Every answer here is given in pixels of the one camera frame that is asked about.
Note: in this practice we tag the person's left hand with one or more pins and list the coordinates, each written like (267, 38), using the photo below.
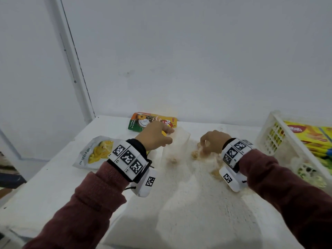
(150, 136)

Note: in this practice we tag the person's right hand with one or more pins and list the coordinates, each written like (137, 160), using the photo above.
(216, 141)

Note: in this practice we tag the person's right fingers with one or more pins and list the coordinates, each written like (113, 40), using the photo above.
(205, 143)

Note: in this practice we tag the person's left thumb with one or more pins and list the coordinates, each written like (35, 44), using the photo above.
(166, 140)

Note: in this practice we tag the clear plastic bag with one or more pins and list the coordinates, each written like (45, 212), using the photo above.
(186, 199)

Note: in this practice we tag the person's right forearm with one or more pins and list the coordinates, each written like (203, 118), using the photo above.
(290, 191)

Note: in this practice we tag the person's left forearm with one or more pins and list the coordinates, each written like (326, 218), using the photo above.
(85, 204)

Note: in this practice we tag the tan food pieces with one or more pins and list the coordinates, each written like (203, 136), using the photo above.
(205, 155)

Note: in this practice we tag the white pouch with yellow fruit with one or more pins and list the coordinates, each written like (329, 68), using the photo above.
(96, 151)

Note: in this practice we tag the white plastic basket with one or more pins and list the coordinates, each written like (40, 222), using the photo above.
(280, 150)

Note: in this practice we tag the yellow biscuit packet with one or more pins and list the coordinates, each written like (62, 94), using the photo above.
(311, 134)

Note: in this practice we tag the green white packet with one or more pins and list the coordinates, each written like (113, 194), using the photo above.
(311, 175)

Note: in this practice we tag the dark blue object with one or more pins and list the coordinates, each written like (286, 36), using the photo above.
(10, 178)

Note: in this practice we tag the right wrist camera marker band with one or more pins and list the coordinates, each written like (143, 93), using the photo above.
(232, 155)

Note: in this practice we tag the wrist camera marker band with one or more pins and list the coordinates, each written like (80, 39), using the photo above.
(129, 159)
(232, 155)

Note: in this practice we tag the left wrist camera marker band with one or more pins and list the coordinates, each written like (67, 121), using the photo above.
(129, 159)

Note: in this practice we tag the white door frame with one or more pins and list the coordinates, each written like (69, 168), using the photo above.
(75, 69)

